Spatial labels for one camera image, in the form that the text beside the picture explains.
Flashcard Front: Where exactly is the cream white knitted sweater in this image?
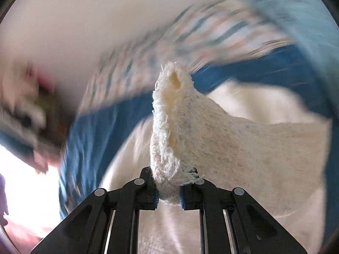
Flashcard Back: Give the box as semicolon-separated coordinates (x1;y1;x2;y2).
101;63;332;253

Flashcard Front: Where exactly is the blue striped plaid bedsheet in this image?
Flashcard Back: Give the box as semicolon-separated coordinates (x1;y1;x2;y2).
58;0;329;220

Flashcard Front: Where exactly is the light blue quilt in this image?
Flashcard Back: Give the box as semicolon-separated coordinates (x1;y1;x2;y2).
244;0;338;119

